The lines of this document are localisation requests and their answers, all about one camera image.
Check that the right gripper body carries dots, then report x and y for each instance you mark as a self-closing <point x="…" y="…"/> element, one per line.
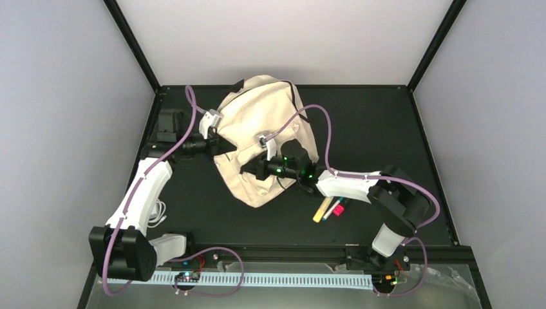
<point x="263" y="172"/>

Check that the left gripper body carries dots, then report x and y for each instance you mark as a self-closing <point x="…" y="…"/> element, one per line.
<point x="211" y="142"/>

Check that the beige canvas backpack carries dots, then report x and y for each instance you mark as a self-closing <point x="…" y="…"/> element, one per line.
<point x="261" y="106"/>

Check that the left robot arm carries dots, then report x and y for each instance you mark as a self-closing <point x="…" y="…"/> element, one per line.
<point x="120" y="248"/>

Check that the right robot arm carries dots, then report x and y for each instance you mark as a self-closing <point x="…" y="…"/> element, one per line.
<point x="401" y="203"/>

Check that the yellow highlighter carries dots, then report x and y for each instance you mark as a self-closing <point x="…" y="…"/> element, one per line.
<point x="324" y="206"/>

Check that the teal white marker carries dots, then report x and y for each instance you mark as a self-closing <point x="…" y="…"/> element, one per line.
<point x="331" y="208"/>

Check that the pink black highlighter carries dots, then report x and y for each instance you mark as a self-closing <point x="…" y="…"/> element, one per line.
<point x="341" y="207"/>

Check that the small circuit board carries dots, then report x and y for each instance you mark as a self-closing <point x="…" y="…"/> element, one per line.
<point x="187" y="277"/>

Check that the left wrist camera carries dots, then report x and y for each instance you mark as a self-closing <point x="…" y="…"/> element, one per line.
<point x="210" y="120"/>

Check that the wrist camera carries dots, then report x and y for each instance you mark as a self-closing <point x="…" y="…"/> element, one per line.
<point x="269" y="144"/>
<point x="210" y="120"/>

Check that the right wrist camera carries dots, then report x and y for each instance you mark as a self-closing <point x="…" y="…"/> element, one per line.
<point x="269" y="144"/>

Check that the white charger with cable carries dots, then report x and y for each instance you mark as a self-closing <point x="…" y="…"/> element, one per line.
<point x="158" y="214"/>

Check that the light blue slotted cable duct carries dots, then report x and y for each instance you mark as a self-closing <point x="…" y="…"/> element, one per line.
<point x="254" y="279"/>

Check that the black frame rail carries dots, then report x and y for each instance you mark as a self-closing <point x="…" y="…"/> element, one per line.
<point x="417" y="277"/>

